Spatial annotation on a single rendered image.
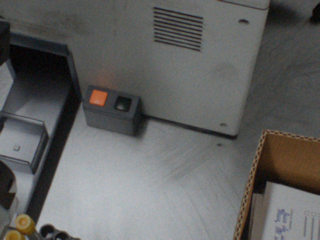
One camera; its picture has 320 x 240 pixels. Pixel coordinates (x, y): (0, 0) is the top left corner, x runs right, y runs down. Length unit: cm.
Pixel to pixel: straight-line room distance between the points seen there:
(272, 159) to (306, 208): 6
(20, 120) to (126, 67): 13
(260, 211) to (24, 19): 30
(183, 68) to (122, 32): 7
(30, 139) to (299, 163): 29
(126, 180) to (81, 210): 6
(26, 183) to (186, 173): 18
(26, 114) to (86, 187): 11
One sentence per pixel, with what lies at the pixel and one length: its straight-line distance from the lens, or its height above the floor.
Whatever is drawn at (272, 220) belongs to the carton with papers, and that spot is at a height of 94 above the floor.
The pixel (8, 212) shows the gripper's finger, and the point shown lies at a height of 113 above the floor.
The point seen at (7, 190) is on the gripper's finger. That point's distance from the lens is 43.
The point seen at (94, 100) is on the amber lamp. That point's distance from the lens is 72.
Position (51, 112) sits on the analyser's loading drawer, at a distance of 74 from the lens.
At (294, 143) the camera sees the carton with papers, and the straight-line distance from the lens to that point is 62.
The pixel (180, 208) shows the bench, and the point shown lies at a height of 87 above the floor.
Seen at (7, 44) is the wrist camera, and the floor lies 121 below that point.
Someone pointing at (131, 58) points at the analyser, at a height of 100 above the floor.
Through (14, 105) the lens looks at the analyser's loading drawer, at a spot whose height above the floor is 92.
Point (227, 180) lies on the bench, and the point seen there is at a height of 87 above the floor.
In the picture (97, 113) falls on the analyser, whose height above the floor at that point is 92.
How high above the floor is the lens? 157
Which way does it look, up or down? 64 degrees down
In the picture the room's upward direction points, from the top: 1 degrees counter-clockwise
